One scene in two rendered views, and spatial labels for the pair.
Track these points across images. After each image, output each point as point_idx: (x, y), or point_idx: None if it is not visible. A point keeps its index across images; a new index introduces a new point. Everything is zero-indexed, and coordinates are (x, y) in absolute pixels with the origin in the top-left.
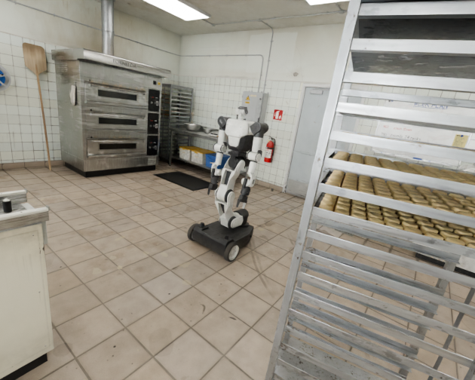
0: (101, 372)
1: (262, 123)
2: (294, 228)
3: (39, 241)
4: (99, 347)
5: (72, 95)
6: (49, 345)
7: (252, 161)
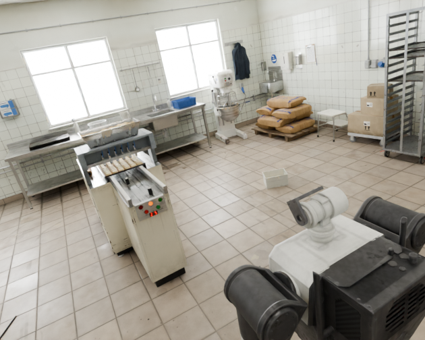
0: (132, 314)
1: (245, 287)
2: None
3: (130, 216)
4: (152, 310)
5: None
6: (150, 278)
7: None
